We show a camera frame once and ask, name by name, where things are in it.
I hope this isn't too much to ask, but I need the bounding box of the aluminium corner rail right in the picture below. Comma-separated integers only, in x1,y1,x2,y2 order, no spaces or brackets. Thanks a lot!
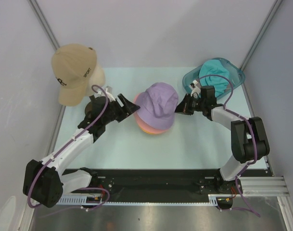
240,0,284,71

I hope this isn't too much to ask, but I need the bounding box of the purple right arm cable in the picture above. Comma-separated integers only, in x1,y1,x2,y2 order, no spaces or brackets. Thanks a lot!
196,75,261,217

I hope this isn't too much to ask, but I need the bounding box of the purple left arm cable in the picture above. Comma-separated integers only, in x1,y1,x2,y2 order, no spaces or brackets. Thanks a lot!
27,84,110,209

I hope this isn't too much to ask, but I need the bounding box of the aluminium corner rail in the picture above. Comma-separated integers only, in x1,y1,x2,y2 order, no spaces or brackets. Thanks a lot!
240,0,284,71
27,0,60,51

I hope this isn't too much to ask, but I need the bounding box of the pink bucket hat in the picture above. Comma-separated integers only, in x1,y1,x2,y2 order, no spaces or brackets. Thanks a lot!
135,91,175,131

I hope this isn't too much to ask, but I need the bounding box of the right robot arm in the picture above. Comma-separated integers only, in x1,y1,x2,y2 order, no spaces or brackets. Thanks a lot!
175,86,270,193

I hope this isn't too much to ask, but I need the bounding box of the tan baseball cap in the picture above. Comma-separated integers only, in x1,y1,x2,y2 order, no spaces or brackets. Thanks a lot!
51,44,97,106

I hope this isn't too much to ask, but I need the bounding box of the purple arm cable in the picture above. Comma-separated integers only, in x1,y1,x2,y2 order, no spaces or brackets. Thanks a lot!
27,84,110,209
196,75,261,217

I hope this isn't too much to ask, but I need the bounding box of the cream mannequin head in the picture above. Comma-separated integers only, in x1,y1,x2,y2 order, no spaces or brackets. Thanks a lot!
85,64,105,97

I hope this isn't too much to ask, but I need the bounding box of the yellow bucket hat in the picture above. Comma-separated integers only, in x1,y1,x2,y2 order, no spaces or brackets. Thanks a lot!
141,129,166,135

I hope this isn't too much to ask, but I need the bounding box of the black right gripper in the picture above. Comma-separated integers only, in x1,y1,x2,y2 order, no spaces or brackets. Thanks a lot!
172,93,205,116

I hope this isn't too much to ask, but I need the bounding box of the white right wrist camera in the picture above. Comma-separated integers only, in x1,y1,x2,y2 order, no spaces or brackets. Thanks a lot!
190,80,201,98

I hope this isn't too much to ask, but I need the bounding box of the teal hat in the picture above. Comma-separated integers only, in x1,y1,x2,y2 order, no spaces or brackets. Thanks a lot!
199,59,230,97

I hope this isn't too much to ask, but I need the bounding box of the teal plastic bin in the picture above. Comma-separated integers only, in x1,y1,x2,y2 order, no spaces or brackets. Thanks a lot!
182,58,245,99

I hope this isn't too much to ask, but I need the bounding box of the aluminium corner rail left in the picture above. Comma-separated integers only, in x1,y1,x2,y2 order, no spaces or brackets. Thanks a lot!
27,0,60,51

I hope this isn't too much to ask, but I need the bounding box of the aluminium frame rail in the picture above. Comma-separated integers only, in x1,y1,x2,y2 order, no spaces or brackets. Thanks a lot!
240,177,289,197

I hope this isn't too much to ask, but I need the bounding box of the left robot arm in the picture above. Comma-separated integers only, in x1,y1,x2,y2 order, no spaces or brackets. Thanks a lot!
23,93,140,208

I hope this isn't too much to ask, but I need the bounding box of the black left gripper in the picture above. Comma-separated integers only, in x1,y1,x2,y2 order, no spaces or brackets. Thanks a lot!
102,94,140,125

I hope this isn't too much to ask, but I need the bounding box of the purple hat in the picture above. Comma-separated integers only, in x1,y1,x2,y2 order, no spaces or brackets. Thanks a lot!
135,82,178,130

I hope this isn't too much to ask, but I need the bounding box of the white slotted cable duct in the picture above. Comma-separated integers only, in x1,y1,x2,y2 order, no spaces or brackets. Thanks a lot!
57,194,233,206

